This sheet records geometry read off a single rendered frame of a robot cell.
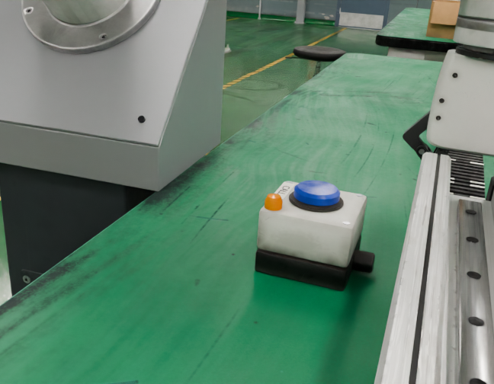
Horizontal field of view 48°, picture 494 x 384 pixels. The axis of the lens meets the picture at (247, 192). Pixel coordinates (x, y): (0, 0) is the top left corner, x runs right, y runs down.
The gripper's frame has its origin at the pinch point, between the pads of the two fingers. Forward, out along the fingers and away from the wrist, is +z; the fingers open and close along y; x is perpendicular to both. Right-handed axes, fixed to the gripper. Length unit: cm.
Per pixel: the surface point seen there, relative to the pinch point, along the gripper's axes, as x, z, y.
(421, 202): 19.2, -5.5, 4.2
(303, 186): 17.5, -4.4, 14.1
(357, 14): -1082, 55, 181
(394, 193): -4.1, 3.0, 7.4
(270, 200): 20.7, -3.9, 16.1
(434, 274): 30.6, -5.6, 2.8
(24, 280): 7, 22, 55
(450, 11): -205, -8, 6
